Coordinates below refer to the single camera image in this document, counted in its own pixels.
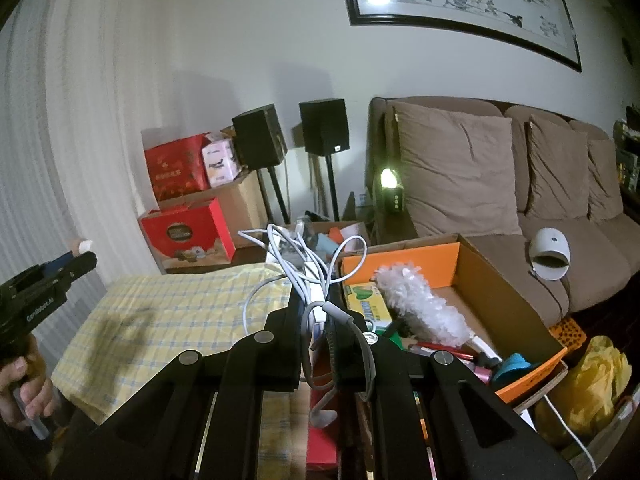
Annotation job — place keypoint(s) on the dark wall ornament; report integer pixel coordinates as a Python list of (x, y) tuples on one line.
[(628, 50)]

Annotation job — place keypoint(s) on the yellow plaid tablecloth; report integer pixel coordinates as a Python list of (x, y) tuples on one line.
[(175, 300)]

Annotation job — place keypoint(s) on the red flat box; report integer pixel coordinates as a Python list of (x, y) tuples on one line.
[(322, 440)]

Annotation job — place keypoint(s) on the large plain cardboard box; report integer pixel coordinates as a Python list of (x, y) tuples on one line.
[(240, 210)]

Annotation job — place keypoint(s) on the large brown sofa cushion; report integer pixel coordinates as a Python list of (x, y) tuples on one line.
[(450, 170)]

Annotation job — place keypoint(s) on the medium brown sofa cushion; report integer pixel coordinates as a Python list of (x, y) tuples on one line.
[(555, 170)]

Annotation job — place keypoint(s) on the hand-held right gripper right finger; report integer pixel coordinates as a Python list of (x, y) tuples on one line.
[(345, 360)]

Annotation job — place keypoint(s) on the person's left hand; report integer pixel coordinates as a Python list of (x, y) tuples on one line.
[(30, 400)]

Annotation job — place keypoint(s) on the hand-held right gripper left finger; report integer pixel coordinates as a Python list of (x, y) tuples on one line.
[(285, 360)]

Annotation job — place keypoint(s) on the yellow green toothpaste box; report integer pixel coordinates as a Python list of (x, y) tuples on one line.
[(367, 305)]

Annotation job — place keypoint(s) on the red gift box gold print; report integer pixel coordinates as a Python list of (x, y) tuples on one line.
[(175, 170)]

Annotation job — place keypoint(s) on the blue collapsible funnel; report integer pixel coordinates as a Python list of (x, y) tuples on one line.
[(515, 367)]

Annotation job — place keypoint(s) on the black speaker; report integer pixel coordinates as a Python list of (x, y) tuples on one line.
[(322, 127), (257, 137)]

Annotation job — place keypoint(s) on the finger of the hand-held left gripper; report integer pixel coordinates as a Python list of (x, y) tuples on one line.
[(80, 266), (60, 261)]

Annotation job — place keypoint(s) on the black radio lamp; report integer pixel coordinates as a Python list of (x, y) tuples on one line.
[(395, 202)]

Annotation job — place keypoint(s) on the cardboard box with orange lining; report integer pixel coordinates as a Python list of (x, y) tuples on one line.
[(500, 300)]

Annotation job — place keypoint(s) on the light blue hair dryer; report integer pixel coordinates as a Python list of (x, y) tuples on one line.
[(327, 245)]

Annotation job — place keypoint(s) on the white curtain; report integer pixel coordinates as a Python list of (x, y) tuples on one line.
[(75, 135)]

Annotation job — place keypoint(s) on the white dome nail lamp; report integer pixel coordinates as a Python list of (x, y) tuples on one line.
[(547, 242)]

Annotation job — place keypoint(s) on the small brown sofa cushion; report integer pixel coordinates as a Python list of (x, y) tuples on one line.
[(605, 180)]

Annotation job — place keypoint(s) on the dark cluttered shelf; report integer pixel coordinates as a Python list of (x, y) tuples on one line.
[(630, 150)]

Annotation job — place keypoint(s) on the red chocolate gift box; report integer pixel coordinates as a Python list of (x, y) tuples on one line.
[(200, 225)]

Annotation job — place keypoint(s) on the black speaker stand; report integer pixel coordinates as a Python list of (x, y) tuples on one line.
[(332, 190), (275, 195)]

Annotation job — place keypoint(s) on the brown sofa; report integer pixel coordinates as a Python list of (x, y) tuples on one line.
[(600, 260)]

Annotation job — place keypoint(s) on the cardboard box of clutter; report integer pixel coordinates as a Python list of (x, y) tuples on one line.
[(350, 230)]

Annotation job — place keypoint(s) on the yellow plastic bag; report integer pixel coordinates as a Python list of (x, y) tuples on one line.
[(585, 395)]

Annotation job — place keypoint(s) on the white feather duster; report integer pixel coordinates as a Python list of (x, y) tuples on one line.
[(425, 305)]

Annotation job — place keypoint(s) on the pink tissue pack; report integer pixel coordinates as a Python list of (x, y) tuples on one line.
[(220, 162)]

